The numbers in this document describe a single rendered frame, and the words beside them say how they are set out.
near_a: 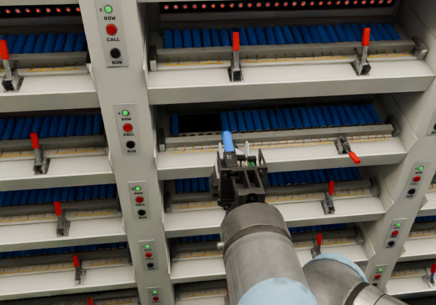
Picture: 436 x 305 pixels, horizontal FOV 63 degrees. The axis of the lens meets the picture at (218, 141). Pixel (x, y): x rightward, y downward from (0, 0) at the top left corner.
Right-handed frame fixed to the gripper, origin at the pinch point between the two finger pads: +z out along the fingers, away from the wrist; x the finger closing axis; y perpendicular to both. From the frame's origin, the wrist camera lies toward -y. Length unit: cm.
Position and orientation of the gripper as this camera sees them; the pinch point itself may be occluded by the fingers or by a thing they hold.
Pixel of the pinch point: (230, 157)
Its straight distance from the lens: 67.5
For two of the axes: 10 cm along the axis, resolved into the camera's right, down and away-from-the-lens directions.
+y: 0.0, -8.6, -5.2
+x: -9.9, 0.6, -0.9
